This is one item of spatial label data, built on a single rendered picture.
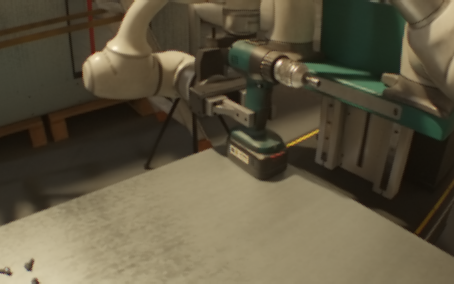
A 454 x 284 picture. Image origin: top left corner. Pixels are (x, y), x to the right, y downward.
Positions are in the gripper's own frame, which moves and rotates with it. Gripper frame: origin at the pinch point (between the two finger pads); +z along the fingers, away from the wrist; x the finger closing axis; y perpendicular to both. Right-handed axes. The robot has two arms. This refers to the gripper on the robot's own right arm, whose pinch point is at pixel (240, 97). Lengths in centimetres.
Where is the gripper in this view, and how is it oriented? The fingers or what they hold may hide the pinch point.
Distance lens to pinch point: 93.4
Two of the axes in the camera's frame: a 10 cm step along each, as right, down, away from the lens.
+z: 0.0, 8.8, 4.7
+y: 7.6, -3.0, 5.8
